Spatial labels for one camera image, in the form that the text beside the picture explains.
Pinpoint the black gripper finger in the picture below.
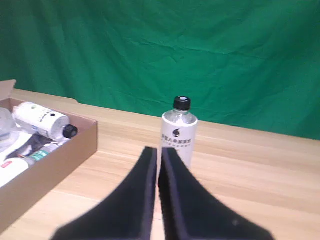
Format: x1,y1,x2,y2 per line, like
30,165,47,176
158,147,276,240
51,146,159,240

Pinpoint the white bottle with red dot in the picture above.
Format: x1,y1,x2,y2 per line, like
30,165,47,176
160,95,199,170

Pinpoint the brown cardboard box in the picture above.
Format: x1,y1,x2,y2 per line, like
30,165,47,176
0,79,99,232

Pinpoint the leaf label bottle green band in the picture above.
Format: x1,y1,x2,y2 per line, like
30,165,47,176
0,143,63,190

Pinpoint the white bottle with green logo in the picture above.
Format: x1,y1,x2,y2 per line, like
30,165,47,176
12,101,79,141

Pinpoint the clear tape roll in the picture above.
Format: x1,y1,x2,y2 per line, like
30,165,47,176
0,107,19,153

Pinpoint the green backdrop cloth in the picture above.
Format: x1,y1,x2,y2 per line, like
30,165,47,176
0,0,320,141

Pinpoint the black fan with wires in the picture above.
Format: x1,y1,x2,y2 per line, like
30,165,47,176
7,134,52,159

